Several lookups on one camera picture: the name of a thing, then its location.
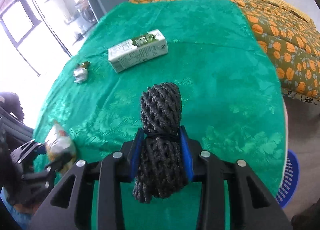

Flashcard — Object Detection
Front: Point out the crumpled silver wrapper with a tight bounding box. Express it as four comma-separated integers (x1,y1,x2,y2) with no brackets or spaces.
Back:
73,61,91,84

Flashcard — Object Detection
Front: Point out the black foam net sleeve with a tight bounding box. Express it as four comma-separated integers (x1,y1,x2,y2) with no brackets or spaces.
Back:
132,82,188,203

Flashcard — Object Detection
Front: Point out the orange floral quilt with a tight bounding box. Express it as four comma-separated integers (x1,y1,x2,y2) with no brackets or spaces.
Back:
131,0,319,105

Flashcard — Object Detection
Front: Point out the yellow oatmeal snack bag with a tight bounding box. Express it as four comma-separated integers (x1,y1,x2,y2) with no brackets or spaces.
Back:
44,121,76,175

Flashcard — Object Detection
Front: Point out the white green milk carton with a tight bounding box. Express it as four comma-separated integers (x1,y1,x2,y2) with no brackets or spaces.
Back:
107,29,169,73

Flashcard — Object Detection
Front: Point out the blue plastic trash basket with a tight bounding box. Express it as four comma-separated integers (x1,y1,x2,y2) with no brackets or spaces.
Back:
276,149,300,209

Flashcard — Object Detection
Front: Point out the green satin bed cover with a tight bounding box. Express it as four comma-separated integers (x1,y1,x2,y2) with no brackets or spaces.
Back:
34,0,286,229

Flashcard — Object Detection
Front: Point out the washing machine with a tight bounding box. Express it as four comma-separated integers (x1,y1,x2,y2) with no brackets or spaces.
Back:
74,0,97,24

